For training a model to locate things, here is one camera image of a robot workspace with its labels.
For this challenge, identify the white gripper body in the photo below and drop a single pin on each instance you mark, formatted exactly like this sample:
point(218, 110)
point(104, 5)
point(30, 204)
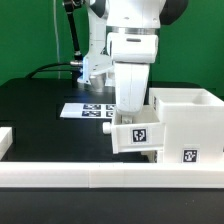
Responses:
point(132, 56)

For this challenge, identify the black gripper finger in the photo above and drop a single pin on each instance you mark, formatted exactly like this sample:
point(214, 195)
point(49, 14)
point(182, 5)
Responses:
point(126, 119)

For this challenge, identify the white drawer box cabinet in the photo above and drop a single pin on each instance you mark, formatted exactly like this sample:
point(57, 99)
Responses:
point(194, 125)

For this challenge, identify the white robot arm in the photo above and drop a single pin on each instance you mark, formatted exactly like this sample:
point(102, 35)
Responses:
point(141, 17)

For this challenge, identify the marker sheet on table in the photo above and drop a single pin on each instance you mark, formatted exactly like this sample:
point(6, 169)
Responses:
point(87, 110)

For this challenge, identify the white left fence piece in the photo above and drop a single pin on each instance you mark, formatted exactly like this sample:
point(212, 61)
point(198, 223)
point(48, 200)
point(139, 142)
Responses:
point(6, 139)

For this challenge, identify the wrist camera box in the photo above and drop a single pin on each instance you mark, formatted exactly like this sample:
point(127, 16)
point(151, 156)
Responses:
point(99, 76)

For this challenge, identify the white front fence rail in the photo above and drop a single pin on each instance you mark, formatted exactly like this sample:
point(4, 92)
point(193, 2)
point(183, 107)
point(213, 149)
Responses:
point(110, 175)

